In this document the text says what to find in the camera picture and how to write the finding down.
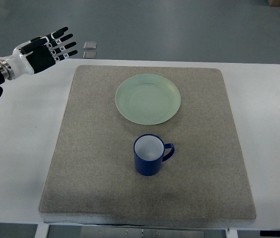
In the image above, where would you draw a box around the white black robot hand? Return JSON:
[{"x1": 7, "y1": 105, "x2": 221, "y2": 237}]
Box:
[{"x1": 5, "y1": 27, "x2": 77, "y2": 78}]

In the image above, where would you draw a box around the blue enamel mug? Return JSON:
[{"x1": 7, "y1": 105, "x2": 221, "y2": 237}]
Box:
[{"x1": 133, "y1": 134, "x2": 175, "y2": 176}]

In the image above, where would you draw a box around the lower metal floor plate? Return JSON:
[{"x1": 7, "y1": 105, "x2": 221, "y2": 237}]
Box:
[{"x1": 83, "y1": 51, "x2": 96, "y2": 59}]

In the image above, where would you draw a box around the metal floor plate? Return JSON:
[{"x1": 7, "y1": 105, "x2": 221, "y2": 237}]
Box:
[
  {"x1": 83, "y1": 51, "x2": 96, "y2": 59},
  {"x1": 83, "y1": 41, "x2": 97, "y2": 50}
]

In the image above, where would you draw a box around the upper metal floor plate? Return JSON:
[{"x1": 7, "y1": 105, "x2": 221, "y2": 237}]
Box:
[{"x1": 83, "y1": 41, "x2": 97, "y2": 50}]

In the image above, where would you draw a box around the light green plate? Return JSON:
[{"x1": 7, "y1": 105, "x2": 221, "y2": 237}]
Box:
[{"x1": 115, "y1": 74, "x2": 181, "y2": 125}]

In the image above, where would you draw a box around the beige felt mat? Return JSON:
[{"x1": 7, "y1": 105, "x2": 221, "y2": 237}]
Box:
[{"x1": 39, "y1": 65, "x2": 256, "y2": 225}]

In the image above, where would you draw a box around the black bar under table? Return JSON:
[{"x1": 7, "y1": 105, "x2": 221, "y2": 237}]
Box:
[{"x1": 259, "y1": 230, "x2": 280, "y2": 238}]

